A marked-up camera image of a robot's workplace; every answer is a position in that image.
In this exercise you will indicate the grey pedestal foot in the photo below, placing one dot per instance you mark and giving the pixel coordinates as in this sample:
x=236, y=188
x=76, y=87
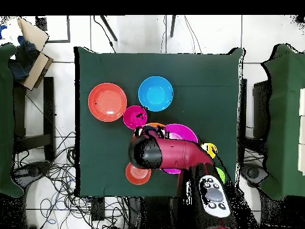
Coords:
x=253, y=173

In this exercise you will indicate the yellow cup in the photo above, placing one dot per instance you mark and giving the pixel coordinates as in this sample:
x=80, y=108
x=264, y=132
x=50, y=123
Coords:
x=210, y=149

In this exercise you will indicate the cardboard box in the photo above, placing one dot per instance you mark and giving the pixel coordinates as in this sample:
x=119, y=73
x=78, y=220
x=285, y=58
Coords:
x=35, y=34

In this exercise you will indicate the blue bowl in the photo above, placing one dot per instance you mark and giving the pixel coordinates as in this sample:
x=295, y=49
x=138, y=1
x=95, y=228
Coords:
x=155, y=93

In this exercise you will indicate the green bowl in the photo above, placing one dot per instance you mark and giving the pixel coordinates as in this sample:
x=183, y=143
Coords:
x=221, y=175

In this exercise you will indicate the dark blue cloth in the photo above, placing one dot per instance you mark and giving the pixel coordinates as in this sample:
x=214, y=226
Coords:
x=23, y=59

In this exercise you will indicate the dark green side cloth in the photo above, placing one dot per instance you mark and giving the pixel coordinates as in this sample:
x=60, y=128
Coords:
x=6, y=119
x=286, y=119

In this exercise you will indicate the large orange bowl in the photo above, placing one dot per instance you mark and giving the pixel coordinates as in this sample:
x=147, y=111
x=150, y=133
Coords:
x=155, y=124

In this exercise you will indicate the large magenta bowl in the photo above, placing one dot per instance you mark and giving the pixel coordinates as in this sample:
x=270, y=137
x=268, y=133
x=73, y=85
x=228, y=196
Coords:
x=181, y=132

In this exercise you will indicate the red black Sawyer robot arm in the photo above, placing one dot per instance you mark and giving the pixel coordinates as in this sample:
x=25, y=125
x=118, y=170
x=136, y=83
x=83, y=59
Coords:
x=178, y=155

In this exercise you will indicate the dark green tablecloth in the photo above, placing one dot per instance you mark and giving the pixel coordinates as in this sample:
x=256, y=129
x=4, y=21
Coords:
x=119, y=69

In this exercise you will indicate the small red-orange bowl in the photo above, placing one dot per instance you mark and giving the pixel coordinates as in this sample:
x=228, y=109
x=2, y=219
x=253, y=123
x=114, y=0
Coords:
x=137, y=176

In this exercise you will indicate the black tripod leg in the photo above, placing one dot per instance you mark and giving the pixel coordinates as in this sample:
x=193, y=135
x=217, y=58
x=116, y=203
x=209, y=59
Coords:
x=172, y=26
x=108, y=27

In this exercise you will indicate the black stool frame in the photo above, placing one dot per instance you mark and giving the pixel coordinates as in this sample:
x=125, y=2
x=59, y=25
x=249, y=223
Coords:
x=48, y=107

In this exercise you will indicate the small crimson bowl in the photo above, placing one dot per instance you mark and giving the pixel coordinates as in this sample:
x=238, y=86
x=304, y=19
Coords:
x=131, y=119

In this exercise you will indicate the wide red-orange bowl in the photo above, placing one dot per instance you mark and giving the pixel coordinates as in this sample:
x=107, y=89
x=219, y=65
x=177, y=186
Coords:
x=107, y=102

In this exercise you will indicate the black cabinet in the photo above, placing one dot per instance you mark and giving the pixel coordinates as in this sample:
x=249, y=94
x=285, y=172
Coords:
x=261, y=107

